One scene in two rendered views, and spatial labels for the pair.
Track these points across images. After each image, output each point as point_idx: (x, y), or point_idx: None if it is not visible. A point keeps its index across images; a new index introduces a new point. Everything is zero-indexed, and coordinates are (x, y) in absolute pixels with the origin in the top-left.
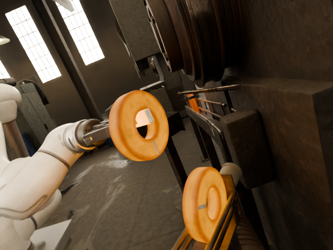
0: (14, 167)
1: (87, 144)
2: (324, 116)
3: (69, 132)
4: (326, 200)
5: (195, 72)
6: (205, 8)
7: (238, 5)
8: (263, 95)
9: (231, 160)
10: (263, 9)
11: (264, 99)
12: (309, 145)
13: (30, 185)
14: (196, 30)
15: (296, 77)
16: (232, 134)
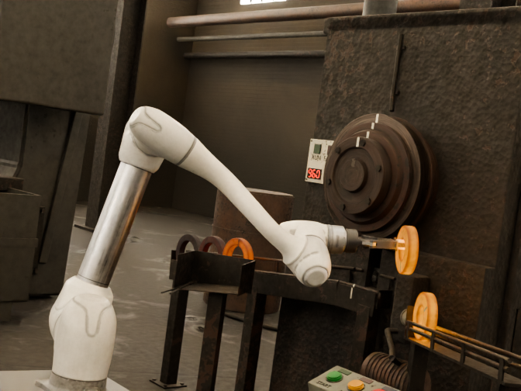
0: (313, 240)
1: (373, 247)
2: (486, 282)
3: (339, 231)
4: (472, 337)
5: (384, 225)
6: (425, 188)
7: (434, 194)
8: (443, 265)
9: (370, 327)
10: (457, 210)
11: (443, 268)
12: (473, 299)
13: (330, 260)
14: (416, 198)
15: (466, 260)
16: (413, 287)
